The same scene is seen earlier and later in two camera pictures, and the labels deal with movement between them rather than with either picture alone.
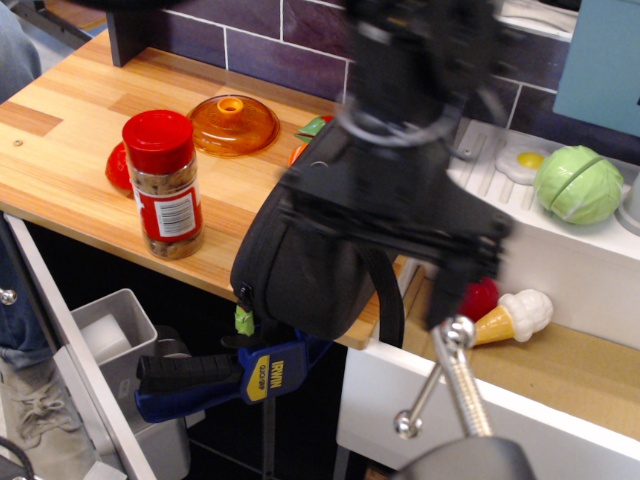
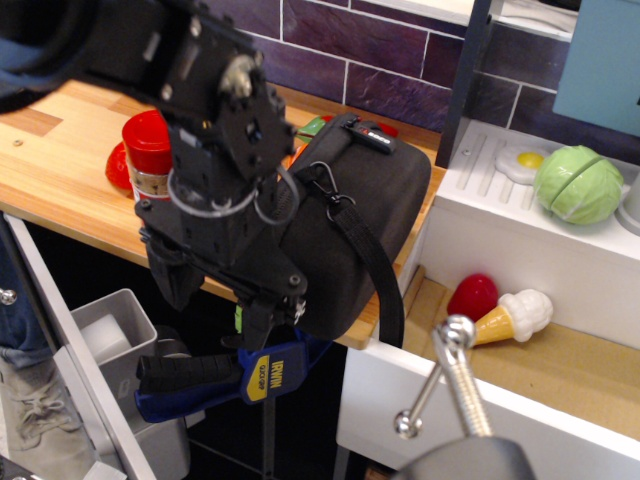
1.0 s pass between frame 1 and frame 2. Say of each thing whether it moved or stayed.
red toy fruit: stayed
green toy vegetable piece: stayed
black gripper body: moved
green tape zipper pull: stayed
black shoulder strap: stayed
